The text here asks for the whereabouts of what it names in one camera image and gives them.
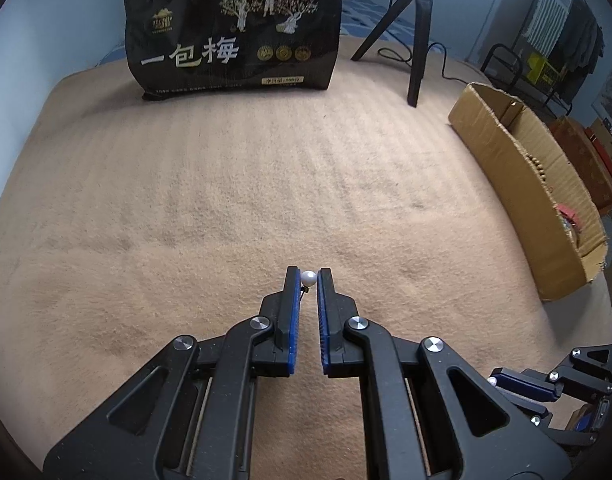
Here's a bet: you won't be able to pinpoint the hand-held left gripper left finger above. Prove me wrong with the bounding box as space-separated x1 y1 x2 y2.
42 266 303 480

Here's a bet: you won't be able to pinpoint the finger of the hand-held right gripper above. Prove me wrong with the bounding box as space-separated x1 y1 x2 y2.
490 340 612 405
503 390 554 430

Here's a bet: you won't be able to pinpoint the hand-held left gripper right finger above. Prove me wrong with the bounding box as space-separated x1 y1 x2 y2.
316 267 571 480

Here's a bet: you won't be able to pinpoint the brown wooden bead necklace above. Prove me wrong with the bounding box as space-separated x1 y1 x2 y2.
528 157 549 186

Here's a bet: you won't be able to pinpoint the cardboard box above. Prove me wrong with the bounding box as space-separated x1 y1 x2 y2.
448 82 609 302

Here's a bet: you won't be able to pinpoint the orange covered low cabinet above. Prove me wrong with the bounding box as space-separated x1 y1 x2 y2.
548 115 612 216

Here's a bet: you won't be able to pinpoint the pale framed picture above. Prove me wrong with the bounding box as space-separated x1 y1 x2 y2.
590 67 612 136

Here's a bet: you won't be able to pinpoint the black tripod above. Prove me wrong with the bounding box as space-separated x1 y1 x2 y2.
351 0 437 108

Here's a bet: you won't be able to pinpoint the yellow box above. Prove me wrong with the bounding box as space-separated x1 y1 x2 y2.
526 52 561 88

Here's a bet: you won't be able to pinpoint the black printed snack bag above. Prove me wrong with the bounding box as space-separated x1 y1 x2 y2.
123 0 344 102

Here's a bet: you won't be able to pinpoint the blue patterned bedsheet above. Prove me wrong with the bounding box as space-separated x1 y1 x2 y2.
341 0 401 36

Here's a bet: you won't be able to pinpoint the black clothes rack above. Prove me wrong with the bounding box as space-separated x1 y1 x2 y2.
480 0 606 118

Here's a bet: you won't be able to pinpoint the dark hanging clothes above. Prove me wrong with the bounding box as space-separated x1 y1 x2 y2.
556 0 606 86

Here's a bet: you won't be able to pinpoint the white striped towel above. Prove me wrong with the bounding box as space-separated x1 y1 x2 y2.
528 0 576 51

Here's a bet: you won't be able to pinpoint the black power cable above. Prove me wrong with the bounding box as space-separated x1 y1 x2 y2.
377 42 469 83

